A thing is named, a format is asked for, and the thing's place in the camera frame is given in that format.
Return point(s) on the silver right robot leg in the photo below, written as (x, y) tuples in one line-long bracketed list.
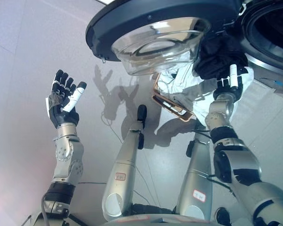
[(198, 169)]

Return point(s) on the dark grey washing machine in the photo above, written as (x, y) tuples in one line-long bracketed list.
[(273, 58)]

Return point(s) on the black garment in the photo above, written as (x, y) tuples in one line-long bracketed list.
[(217, 56)]

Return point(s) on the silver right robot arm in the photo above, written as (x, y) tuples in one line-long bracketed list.
[(238, 162)]

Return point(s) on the brown laundry basket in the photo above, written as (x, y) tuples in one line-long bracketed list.
[(179, 113)]

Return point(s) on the silver robot leg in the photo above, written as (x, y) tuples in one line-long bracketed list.
[(122, 164), (198, 169)]

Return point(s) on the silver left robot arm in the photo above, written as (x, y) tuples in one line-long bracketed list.
[(68, 153)]

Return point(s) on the white clothes pile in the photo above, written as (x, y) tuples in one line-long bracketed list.
[(179, 82)]

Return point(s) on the silver robot torso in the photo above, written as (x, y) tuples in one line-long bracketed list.
[(143, 221)]

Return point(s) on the silver left robot leg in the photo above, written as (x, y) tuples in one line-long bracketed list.
[(122, 164)]

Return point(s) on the black left robot foot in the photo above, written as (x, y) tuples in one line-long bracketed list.
[(142, 113)]

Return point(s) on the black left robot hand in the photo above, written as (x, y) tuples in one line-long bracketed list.
[(61, 113)]

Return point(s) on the round glass washing machine door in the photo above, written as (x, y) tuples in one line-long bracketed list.
[(132, 16)]

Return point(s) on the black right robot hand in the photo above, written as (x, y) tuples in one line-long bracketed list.
[(233, 75)]

